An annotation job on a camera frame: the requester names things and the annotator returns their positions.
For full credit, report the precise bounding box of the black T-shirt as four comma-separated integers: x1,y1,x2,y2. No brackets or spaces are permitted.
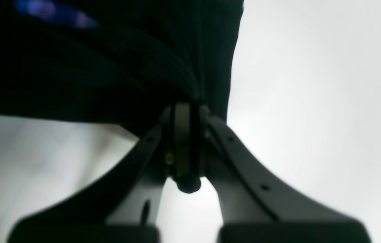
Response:
0,0,243,137

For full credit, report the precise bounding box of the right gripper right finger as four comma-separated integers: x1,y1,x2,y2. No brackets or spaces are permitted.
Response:
199,106,371,243

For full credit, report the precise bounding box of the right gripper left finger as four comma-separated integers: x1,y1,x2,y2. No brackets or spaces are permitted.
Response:
8,103,191,243

